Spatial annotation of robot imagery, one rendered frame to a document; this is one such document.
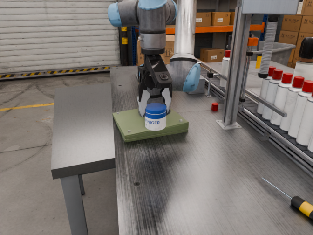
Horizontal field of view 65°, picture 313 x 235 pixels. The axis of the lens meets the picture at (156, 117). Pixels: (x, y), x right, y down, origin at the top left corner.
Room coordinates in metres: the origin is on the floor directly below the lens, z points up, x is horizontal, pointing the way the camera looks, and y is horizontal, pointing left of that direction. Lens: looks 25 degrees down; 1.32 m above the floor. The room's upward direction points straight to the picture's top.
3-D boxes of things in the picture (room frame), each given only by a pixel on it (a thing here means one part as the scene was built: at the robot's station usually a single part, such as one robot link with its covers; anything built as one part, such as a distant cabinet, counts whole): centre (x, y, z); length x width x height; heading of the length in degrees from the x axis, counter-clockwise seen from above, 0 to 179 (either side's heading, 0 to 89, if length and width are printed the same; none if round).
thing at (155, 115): (0.73, 0.00, 0.98); 0.07 x 0.07 x 0.07
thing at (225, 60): (1.38, -0.39, 0.98); 0.05 x 0.05 x 0.20
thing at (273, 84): (0.95, -0.47, 0.98); 0.05 x 0.05 x 0.20
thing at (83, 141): (1.23, 0.07, 0.81); 0.90 x 0.90 x 0.04; 20
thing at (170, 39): (1.66, 0.00, 0.99); 0.30 x 0.24 x 0.27; 1
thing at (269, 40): (0.88, -0.39, 1.18); 0.04 x 0.04 x 0.21
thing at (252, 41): (1.04, -0.41, 1.05); 0.10 x 0.04 x 0.33; 100
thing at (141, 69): (0.76, 0.01, 1.14); 0.09 x 0.08 x 0.12; 20
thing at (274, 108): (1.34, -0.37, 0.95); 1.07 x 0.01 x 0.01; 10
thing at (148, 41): (0.75, 0.01, 1.22); 0.08 x 0.08 x 0.05
